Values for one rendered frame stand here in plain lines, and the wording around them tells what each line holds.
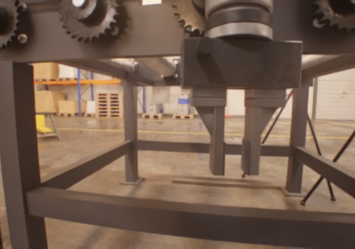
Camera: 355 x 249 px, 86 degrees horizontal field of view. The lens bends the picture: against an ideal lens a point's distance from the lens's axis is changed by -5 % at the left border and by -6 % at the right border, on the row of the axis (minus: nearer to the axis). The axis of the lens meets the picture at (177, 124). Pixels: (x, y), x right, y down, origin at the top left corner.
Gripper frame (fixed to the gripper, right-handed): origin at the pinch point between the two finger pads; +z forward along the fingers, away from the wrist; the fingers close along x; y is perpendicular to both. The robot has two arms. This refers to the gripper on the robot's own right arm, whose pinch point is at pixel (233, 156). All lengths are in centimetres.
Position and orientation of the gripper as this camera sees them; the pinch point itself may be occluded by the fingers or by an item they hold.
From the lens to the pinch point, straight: 25.8
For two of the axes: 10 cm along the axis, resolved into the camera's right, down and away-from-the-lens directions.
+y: 0.2, 1.1, -9.9
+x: 10.0, 0.1, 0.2
